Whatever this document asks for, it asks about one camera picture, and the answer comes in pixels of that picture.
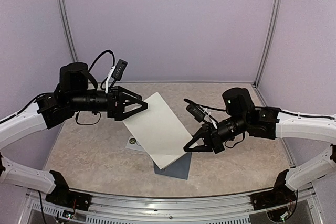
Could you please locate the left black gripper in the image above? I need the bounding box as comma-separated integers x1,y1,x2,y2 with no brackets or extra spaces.
68,86,148,121

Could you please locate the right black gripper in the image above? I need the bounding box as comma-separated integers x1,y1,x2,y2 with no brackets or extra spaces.
183,114,248,154

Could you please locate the brown ornate certificate paper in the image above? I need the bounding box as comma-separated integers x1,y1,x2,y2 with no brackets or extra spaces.
123,92,192,169

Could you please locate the dark blue envelope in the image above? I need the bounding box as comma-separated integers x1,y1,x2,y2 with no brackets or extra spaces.
153,153,192,180

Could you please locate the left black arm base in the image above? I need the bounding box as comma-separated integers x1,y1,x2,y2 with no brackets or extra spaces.
45,170,92,211

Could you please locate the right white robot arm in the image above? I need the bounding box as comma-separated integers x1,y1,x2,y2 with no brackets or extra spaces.
183,88,335,205

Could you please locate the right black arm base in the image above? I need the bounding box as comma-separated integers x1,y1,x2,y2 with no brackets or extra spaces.
250,169,297,210

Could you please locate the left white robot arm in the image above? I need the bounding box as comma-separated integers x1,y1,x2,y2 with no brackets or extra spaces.
1,62,148,206

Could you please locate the white sticker sheet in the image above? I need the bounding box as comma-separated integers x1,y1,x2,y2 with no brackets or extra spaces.
125,136,146,152

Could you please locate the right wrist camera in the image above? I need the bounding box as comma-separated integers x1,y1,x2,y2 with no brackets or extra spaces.
186,104,217,129

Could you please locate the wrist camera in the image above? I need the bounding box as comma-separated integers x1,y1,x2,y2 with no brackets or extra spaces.
186,104,217,129
104,59,128,94

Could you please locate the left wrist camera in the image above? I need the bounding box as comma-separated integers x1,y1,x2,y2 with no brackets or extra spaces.
104,59,128,94

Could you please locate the right camera cable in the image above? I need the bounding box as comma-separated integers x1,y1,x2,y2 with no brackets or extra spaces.
183,99,228,113

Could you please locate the camera cable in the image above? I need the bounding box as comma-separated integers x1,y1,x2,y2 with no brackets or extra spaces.
88,49,116,90
183,99,228,113

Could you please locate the left camera cable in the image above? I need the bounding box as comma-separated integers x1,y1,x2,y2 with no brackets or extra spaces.
88,49,116,90

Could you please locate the left aluminium corner post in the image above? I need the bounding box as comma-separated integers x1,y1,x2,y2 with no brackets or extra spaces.
57,0,79,62

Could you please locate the aluminium corner post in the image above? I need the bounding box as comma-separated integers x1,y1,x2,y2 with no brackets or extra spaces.
57,0,79,62
254,0,281,89

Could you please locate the aluminium front rail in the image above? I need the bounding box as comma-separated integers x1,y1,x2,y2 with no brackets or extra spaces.
25,182,316,224

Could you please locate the right aluminium corner post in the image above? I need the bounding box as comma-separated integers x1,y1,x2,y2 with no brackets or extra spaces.
254,0,281,89

